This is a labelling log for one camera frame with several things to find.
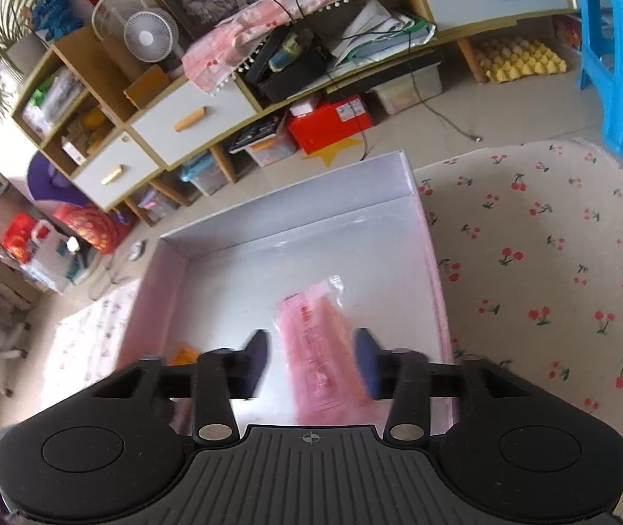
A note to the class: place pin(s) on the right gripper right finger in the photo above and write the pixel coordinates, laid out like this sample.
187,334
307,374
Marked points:
401,377

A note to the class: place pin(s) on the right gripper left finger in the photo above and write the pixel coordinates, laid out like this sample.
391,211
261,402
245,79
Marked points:
223,375

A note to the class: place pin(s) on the orange white snack pack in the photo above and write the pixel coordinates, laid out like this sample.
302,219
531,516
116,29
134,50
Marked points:
183,354

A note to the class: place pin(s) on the pink wafer pack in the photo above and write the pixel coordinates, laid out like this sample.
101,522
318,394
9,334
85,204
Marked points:
317,340

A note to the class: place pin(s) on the pink cardboard box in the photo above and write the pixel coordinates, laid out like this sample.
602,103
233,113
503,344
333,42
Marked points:
213,282

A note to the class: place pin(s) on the red round drum bag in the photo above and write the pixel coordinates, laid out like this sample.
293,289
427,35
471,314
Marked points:
103,231

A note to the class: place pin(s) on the cherry print tablecloth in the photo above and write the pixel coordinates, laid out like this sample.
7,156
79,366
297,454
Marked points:
528,244

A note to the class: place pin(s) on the white shopping bag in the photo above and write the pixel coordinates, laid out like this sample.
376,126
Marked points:
56,261

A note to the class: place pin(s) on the clear storage bin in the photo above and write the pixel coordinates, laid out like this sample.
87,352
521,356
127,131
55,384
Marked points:
266,141

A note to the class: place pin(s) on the yellow star floor sticker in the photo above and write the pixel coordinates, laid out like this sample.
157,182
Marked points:
328,154

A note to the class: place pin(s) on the red gift bag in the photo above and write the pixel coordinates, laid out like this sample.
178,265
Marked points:
17,238

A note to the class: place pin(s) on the purple hat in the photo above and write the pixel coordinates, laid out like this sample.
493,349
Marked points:
47,184

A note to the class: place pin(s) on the red shoe box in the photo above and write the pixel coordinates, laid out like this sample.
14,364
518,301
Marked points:
329,123

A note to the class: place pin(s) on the pink cherry cloth cover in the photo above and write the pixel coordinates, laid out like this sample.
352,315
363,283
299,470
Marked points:
210,61

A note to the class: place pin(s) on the black open case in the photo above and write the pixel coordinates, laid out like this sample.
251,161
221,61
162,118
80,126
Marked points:
289,60

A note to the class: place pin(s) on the yellow egg tray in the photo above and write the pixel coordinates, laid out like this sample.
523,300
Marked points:
509,59

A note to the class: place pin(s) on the stack of papers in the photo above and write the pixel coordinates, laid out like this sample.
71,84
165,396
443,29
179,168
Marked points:
375,31

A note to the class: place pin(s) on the white desk fan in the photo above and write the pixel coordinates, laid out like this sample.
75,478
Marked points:
149,33

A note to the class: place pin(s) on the blue plush toy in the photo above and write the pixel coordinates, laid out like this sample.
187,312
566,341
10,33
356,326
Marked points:
54,19

